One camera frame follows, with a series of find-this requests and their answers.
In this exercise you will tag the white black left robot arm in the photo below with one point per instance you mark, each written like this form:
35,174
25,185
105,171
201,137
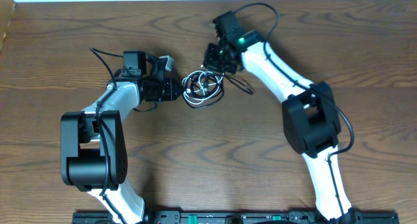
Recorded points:
93,151

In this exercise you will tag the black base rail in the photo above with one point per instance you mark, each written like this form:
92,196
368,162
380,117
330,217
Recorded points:
302,216

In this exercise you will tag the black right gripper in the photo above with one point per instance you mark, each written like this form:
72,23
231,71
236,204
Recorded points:
210,61

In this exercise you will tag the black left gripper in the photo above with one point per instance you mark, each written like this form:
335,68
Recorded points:
171,84

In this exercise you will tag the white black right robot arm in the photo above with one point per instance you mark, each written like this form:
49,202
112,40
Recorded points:
311,119

